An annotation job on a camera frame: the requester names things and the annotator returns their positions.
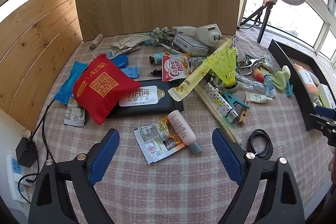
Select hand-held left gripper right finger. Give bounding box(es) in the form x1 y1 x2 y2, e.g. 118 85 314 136
212 128 306 224

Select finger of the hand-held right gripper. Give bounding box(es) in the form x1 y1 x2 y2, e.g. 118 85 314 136
314 105 336 117
307 114 336 147

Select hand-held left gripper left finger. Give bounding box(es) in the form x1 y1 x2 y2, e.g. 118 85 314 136
28 128 120 224

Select black rectangular tray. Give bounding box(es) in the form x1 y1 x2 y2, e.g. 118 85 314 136
268 39 336 131

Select pink lotion tube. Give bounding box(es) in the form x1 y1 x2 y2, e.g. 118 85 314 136
167 110 202 154

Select orange dragon doll keychain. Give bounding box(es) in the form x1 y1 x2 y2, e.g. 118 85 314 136
253 68 266 83

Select white floral wipes pack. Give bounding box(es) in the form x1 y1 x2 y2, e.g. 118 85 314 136
318 84 336 109

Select orange white tissue pack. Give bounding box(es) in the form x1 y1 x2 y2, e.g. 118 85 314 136
294 63 321 102

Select sleeved wooden chopsticks pair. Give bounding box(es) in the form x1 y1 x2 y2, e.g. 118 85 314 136
195 84 242 146

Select wooden clothespin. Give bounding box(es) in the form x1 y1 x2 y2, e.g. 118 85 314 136
237 98 252 126

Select small white sachet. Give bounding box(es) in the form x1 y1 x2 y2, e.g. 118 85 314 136
63 96 87 127

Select white orange sauce sachet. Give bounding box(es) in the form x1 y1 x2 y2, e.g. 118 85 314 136
133 117 186 165

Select green microfibre cloth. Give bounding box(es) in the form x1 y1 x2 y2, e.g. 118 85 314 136
268 65 291 92

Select white monogram patterned pack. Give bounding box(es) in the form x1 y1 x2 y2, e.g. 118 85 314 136
203 82 237 123

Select small white cream tube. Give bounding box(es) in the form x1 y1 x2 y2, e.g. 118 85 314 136
245 92 273 104

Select red fabric pouch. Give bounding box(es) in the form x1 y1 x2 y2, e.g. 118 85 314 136
72 54 141 125

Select black wet wipes pack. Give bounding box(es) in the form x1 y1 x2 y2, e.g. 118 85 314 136
106 79 185 119

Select black power adapter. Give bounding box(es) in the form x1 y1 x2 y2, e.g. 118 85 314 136
15 137 38 168

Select clear plastic bag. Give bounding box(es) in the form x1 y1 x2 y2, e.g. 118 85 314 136
235 71 266 91

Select blue foil packet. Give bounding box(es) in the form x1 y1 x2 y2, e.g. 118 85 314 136
54 61 90 105

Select long yellow star sachet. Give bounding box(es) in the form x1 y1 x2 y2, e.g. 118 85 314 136
168 38 233 102

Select silver metal squeezer tool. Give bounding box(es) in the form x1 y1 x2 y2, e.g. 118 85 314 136
238 54 266 75

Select blue phone stand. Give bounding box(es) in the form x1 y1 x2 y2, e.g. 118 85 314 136
120 65 140 80

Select white power strip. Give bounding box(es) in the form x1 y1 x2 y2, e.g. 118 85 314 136
6 153 30 203

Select yellow-green shuttlecock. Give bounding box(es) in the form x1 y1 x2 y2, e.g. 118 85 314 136
205 48 239 94

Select blue round case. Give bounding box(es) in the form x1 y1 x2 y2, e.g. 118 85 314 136
110 54 129 70

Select red creamer sachet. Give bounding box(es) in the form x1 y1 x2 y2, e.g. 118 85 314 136
162 54 191 82

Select black tripod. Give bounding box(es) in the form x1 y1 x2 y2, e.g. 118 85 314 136
240 0 279 44

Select silver pen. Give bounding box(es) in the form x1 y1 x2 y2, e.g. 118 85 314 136
109 47 135 60

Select small metal keyring tool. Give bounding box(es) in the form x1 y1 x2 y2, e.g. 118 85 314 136
232 35 240 56

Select green hand cream tube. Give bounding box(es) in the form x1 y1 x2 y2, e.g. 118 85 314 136
149 52 172 65

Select beige lip balm stick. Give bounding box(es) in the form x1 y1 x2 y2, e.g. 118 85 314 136
89 33 104 50

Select white rounded box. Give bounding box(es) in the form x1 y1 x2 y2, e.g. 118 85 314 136
173 34 210 54

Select white paper packets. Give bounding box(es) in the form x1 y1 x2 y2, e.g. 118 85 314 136
110 34 151 51

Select white plug-in device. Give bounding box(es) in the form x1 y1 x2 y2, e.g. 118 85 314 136
196 25 224 47

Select pine wood panel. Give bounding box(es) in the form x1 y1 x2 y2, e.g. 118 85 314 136
0 0 84 132

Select black coiled cable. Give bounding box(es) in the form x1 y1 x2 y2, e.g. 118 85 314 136
246 129 274 160

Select black power cable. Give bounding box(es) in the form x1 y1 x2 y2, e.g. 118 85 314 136
18 99 57 203

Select white usb cable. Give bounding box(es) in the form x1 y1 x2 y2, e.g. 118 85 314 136
92 46 116 60

